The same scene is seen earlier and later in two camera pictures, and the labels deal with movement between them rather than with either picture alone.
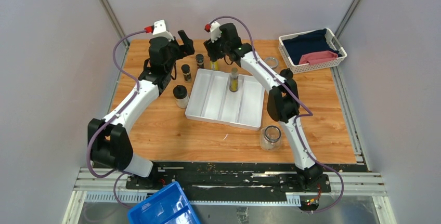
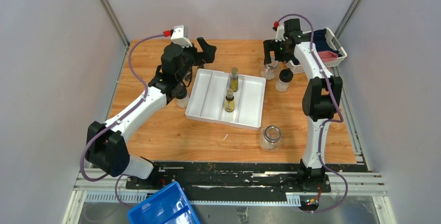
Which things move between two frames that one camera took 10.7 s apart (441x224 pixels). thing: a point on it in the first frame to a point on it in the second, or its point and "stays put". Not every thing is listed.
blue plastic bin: x=170 y=206 stays put
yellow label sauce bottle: x=234 y=80 stays put
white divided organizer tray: x=210 y=99 stays put
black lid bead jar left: x=180 y=94 stays put
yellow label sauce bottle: x=214 y=65 to x=229 y=101
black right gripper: x=211 y=47 to x=271 y=45
